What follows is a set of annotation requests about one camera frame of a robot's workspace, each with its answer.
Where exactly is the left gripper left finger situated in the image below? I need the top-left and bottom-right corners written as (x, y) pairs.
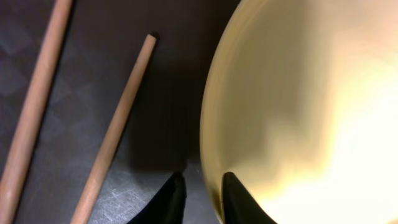
top-left (127, 172), bottom-right (187, 224)

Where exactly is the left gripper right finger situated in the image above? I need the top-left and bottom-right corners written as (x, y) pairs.
top-left (222, 172), bottom-right (276, 224)

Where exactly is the yellow plate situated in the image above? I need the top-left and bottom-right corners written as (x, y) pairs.
top-left (200, 0), bottom-right (397, 223)

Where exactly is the brown serving tray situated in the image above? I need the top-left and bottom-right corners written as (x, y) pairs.
top-left (15, 0), bottom-right (238, 223)

